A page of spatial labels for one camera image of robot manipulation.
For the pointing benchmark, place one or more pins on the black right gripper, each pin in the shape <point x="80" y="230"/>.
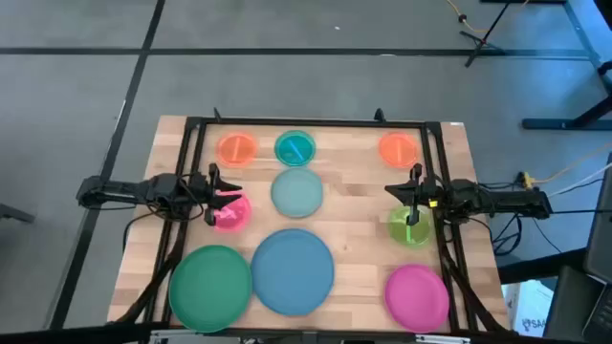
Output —
<point x="417" y="193"/>

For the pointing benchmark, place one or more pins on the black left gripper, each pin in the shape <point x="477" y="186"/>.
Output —
<point x="211" y="191"/>

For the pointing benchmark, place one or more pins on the small pink translucent plate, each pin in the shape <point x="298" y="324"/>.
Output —
<point x="237" y="219"/>

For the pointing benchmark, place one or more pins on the small green translucent plate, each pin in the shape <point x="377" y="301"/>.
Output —
<point x="399" y="232"/>

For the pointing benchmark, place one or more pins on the small orange translucent plate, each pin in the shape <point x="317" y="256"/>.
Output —
<point x="236" y="149"/>
<point x="398" y="150"/>

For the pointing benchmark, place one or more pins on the medium grey-blue plastic plate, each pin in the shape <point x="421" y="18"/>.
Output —
<point x="297" y="192"/>

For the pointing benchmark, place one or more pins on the small teal translucent plate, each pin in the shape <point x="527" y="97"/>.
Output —
<point x="295" y="148"/>

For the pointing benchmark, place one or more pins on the large green plastic plate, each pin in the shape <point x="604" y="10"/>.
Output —
<point x="210" y="288"/>

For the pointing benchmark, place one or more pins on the large blue plastic plate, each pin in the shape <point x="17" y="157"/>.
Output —
<point x="292" y="272"/>

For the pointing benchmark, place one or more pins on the medium magenta plastic plate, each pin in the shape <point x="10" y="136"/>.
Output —
<point x="416" y="298"/>

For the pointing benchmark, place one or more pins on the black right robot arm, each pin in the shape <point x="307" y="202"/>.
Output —
<point x="502" y="200"/>

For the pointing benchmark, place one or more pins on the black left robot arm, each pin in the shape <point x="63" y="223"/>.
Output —
<point x="119" y="189"/>

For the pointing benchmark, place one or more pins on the black table foot bar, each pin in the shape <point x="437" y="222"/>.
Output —
<point x="535" y="267"/>

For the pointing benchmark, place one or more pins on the white printed box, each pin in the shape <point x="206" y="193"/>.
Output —
<point x="531" y="306"/>

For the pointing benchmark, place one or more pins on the black tripod stand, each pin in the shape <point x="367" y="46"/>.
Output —
<point x="479" y="42"/>

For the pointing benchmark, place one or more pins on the black computer case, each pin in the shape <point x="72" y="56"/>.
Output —
<point x="569" y="306"/>

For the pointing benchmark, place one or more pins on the dark grey monitor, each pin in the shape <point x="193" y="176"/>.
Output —
<point x="600" y="239"/>

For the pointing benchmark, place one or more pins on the black support beam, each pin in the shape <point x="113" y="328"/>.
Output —
<point x="72" y="334"/>

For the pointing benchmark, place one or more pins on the black furniture foot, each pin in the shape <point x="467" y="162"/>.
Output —
<point x="16" y="213"/>

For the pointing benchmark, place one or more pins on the black metal table frame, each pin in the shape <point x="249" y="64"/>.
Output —
<point x="311" y="122"/>

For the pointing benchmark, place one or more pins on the silver metal bracket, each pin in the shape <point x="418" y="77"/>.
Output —
<point x="181" y="335"/>
<point x="442" y="339"/>

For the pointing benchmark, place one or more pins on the dark desk frame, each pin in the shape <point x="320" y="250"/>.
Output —
<point x="550" y="124"/>

